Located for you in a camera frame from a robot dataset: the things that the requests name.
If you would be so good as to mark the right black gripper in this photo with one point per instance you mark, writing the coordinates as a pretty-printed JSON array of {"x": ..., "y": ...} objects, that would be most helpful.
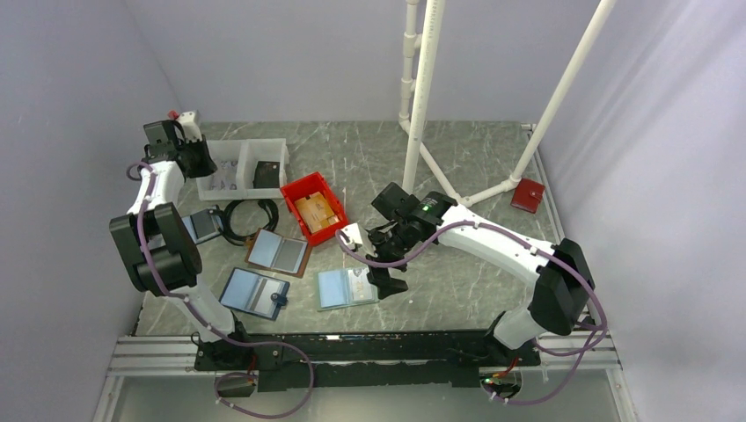
[{"x": 386, "y": 285}]

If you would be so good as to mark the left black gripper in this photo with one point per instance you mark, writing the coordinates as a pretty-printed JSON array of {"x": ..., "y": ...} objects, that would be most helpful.
[{"x": 208, "y": 166}]

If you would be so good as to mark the white card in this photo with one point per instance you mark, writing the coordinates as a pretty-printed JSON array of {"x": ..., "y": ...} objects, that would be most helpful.
[{"x": 359, "y": 289}]

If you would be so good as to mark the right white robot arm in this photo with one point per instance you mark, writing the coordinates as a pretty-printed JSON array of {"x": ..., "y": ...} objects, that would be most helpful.
[{"x": 556, "y": 276}]

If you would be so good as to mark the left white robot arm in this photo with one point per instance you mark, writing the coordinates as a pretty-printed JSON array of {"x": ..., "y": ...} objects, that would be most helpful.
[{"x": 155, "y": 246}]

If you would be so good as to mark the navy blue card holder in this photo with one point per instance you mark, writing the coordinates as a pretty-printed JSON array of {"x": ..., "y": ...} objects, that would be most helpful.
[{"x": 255, "y": 294}]

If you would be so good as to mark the white two-compartment bin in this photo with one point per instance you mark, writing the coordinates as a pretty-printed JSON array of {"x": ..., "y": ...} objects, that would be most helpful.
[{"x": 247, "y": 152}]

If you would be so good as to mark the black wallet in bin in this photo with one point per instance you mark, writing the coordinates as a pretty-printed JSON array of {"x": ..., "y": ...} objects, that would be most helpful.
[{"x": 266, "y": 175}]

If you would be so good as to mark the brown boxes in red bin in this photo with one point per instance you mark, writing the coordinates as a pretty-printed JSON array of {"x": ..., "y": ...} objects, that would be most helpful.
[{"x": 316, "y": 212}]

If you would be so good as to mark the red plastic bin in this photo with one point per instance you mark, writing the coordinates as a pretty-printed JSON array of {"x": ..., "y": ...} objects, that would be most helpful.
[{"x": 308, "y": 185}]

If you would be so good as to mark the red leather wallet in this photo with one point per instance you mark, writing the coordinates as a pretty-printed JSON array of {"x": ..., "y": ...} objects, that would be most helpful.
[{"x": 528, "y": 195}]

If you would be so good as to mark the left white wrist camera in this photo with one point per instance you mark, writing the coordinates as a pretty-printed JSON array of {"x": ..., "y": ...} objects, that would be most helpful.
[{"x": 188, "y": 125}]

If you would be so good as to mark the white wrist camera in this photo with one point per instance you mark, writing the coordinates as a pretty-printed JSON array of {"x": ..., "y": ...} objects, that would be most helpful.
[
  {"x": 188, "y": 125},
  {"x": 356, "y": 239}
]

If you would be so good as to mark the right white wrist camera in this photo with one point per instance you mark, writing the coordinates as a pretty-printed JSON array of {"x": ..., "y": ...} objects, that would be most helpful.
[{"x": 356, "y": 239}]

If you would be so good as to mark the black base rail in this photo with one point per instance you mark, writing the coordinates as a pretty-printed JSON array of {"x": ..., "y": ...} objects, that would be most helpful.
[{"x": 362, "y": 359}]

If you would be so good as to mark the white PVC pipe frame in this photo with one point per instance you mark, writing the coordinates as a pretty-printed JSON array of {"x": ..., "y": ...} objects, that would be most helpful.
[{"x": 491, "y": 60}]

